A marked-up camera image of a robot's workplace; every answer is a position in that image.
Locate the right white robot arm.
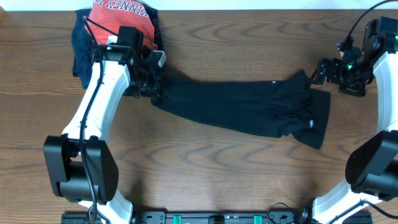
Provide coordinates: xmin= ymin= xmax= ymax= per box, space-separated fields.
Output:
xmin=302 ymin=31 xmax=397 ymax=223

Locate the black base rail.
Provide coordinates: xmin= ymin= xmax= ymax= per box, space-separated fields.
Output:
xmin=60 ymin=208 xmax=373 ymax=224

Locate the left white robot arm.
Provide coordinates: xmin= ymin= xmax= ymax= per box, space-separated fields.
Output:
xmin=44 ymin=44 xmax=166 ymax=223

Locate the navy folded t-shirt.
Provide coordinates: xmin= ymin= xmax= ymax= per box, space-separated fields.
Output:
xmin=71 ymin=8 xmax=164 ymax=89

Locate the orange folded t-shirt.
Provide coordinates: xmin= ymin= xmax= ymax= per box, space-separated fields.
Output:
xmin=84 ymin=0 xmax=159 ymax=50

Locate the black t-shirt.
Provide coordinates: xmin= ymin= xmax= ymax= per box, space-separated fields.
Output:
xmin=151 ymin=70 xmax=331 ymax=149

